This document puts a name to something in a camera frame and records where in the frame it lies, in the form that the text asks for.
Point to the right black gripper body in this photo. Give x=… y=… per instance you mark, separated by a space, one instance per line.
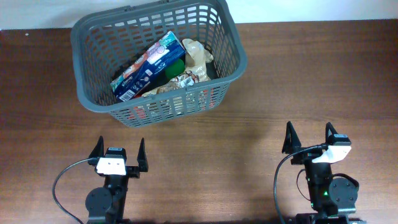
x=306 y=158

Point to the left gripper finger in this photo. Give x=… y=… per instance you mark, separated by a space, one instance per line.
x=98 y=150
x=142 y=158

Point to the Kleenex tissue multipack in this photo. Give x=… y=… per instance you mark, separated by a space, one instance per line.
x=147 y=68

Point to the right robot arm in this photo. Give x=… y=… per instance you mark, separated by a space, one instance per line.
x=332 y=196

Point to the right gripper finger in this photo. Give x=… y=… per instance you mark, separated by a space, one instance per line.
x=292 y=143
x=330 y=133

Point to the brown snack pouch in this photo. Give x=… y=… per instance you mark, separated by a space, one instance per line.
x=187 y=78

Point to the green lid glass jar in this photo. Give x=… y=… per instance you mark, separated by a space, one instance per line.
x=175 y=69

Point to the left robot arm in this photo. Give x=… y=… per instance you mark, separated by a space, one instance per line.
x=106 y=204

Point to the orange spaghetti pasta packet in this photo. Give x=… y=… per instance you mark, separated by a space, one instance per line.
x=177 y=106

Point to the grey plastic shopping basket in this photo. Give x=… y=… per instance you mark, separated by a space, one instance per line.
x=106 y=43

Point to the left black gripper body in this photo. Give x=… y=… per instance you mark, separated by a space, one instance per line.
x=132 y=170

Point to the beige pasta bag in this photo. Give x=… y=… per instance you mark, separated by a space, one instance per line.
x=196 y=59

